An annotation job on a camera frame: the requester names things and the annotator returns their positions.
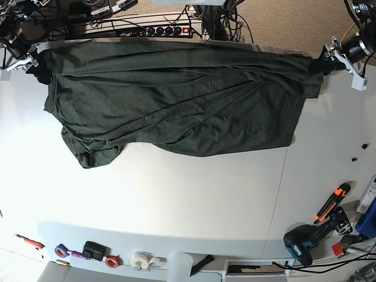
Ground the purple tape roll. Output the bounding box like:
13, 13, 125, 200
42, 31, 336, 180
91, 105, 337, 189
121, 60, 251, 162
55, 244, 69, 258

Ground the black action camera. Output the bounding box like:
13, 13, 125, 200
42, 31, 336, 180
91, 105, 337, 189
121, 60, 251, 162
82, 241, 106, 261

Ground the white tape dispenser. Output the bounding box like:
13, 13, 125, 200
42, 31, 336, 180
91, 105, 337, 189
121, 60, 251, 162
129, 251, 167, 271

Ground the orange black utility knife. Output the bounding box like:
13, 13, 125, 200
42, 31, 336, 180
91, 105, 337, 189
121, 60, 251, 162
313, 183, 351, 224

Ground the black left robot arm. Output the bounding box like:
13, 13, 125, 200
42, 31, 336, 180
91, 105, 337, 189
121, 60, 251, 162
308, 1, 375, 75

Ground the teal black cordless drill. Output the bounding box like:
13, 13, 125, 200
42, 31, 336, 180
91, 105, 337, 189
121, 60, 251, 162
283, 207, 353, 267

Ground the white power strip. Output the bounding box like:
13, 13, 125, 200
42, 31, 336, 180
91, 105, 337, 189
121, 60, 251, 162
76, 13, 204, 39

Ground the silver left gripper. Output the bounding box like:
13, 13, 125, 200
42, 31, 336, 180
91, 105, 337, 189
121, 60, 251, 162
308, 35, 375, 76

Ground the purple marker pen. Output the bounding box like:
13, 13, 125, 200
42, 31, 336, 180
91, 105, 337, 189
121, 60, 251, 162
68, 251, 90, 260

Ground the red tape roll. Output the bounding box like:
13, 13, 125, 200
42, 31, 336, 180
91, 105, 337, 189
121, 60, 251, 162
105, 256, 121, 268

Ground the dark green t-shirt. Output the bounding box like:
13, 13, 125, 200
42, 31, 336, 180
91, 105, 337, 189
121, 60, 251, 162
43, 41, 323, 169

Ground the blue box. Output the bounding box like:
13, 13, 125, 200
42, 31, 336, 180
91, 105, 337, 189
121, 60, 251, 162
355, 200, 376, 239

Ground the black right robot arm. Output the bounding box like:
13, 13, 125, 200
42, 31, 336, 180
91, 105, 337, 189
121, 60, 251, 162
1, 1, 61, 85

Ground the red screwdriver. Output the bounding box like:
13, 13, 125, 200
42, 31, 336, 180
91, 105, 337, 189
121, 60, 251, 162
14, 233, 45, 250

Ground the yellow cable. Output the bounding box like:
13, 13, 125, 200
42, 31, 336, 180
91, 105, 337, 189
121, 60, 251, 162
340, 25, 358, 42

